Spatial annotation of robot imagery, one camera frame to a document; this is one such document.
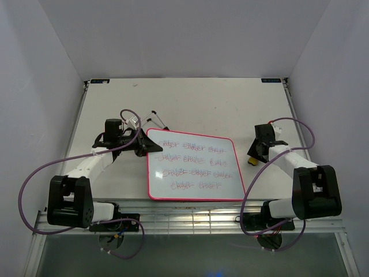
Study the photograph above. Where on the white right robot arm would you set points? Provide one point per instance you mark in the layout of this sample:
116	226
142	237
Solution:
315	192

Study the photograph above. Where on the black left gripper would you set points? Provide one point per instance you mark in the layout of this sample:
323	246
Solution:
145	145

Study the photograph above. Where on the yellow bone-shaped eraser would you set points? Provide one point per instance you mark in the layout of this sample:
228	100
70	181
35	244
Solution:
252	161

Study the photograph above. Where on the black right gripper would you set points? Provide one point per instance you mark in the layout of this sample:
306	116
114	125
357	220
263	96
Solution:
252	152

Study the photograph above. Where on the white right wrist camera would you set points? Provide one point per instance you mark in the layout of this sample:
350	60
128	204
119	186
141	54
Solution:
277	129

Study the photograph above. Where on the black wire whiteboard stand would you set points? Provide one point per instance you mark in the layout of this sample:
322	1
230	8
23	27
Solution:
153	118

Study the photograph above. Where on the blue label sticker left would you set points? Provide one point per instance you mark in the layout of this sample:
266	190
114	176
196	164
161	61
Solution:
100	81

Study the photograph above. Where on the blue label sticker right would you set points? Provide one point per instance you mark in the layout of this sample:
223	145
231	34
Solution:
271	80

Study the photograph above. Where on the blue label sticker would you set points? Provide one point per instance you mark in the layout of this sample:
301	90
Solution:
271	80
100	81

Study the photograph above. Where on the pink framed whiteboard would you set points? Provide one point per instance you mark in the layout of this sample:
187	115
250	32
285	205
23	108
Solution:
193	167

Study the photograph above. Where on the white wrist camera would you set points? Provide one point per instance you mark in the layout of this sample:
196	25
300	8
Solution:
132	122
277	129

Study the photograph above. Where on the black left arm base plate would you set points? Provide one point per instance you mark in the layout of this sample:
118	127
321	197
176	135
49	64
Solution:
117	227

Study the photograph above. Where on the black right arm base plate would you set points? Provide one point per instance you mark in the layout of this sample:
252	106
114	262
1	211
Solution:
253	221

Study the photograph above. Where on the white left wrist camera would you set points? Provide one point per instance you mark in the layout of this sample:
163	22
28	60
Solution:
132	122

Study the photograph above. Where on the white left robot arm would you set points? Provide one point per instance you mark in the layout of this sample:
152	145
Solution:
70	200

